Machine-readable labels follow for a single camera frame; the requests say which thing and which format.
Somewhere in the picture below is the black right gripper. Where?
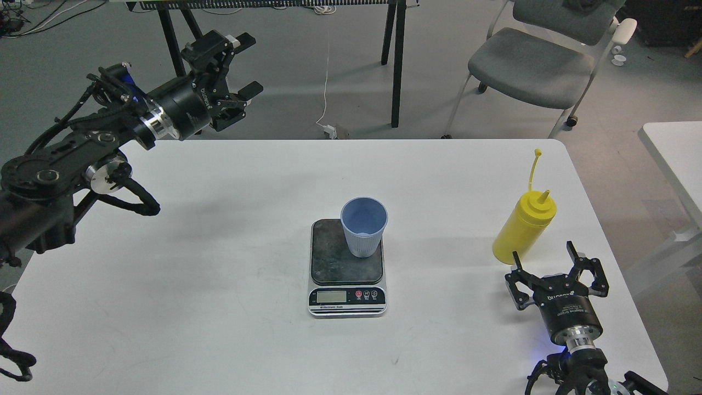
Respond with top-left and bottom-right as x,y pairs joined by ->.
505,240 -> 610,347

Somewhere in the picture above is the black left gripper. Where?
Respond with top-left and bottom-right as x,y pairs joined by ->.
146,32 -> 264,142

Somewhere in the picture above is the yellow squeeze bottle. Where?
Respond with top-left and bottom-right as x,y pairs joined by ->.
492,149 -> 557,265

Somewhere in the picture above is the light blue ribbed cup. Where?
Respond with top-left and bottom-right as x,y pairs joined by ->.
340,197 -> 389,258

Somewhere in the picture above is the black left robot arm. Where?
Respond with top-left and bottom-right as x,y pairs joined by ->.
1,30 -> 263,267

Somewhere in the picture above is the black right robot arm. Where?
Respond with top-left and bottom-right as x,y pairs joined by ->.
505,241 -> 664,394

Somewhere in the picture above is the digital kitchen scale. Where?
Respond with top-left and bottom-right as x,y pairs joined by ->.
308,218 -> 388,318

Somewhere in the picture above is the black-legged background table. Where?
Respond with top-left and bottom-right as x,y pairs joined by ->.
125,0 -> 421,128

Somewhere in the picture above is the white side table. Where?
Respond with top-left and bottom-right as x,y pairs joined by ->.
622,122 -> 701,301

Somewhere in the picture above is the grey office chair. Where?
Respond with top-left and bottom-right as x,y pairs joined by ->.
467,1 -> 637,138

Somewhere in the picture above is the white charger cable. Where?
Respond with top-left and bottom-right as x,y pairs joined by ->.
314,5 -> 352,140

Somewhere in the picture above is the floor cables bundle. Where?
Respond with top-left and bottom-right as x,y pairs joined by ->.
0,0 -> 105,38

